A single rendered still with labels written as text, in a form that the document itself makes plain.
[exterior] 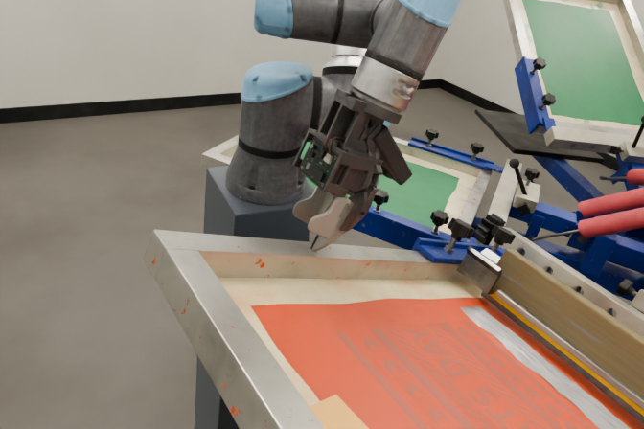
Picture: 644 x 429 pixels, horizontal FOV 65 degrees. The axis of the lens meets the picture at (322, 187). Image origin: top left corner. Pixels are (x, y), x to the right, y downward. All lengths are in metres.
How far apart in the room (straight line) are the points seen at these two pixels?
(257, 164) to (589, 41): 1.76
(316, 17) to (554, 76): 1.57
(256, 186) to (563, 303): 0.54
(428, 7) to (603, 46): 1.85
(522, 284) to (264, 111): 0.52
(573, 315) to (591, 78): 1.47
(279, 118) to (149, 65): 3.54
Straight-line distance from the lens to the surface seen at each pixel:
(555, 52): 2.24
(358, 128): 0.60
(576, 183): 2.14
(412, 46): 0.59
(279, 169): 0.89
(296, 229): 0.94
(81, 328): 2.41
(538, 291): 0.90
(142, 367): 2.23
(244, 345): 0.45
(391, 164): 0.66
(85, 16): 4.15
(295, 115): 0.85
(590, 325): 0.88
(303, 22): 0.67
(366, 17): 0.68
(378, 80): 0.59
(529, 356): 0.84
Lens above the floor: 1.67
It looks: 29 degrees down
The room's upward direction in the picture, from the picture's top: 10 degrees clockwise
